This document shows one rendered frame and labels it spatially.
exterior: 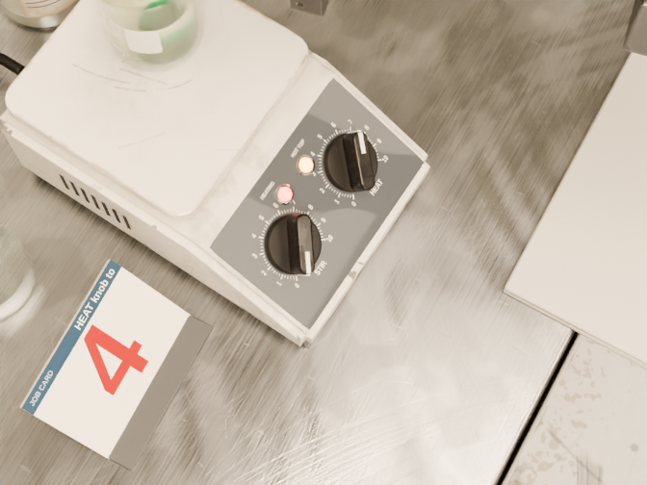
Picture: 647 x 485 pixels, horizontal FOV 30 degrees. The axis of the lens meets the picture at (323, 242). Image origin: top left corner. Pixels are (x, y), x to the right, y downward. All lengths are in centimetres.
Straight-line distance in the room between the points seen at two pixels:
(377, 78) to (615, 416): 24
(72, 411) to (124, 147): 14
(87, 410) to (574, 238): 29
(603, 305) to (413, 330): 11
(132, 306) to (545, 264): 23
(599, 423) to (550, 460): 3
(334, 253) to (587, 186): 16
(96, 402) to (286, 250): 13
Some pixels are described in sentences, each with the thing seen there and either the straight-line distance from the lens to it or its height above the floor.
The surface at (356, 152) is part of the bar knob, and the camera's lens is 64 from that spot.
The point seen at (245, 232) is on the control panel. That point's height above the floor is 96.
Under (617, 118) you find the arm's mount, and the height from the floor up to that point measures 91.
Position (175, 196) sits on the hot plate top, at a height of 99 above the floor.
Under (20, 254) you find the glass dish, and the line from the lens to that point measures 70.
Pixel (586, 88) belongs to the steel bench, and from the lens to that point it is 75.
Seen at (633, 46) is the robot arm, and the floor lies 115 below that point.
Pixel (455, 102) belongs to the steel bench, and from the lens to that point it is 73.
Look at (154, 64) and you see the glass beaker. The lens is 63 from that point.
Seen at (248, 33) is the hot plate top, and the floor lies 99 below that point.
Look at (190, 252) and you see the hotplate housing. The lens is 63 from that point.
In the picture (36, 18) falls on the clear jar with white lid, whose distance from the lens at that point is 75.
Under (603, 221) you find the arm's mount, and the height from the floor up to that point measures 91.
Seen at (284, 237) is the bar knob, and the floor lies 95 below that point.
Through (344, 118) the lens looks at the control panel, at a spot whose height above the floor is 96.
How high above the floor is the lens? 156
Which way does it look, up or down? 72 degrees down
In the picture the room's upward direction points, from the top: 4 degrees clockwise
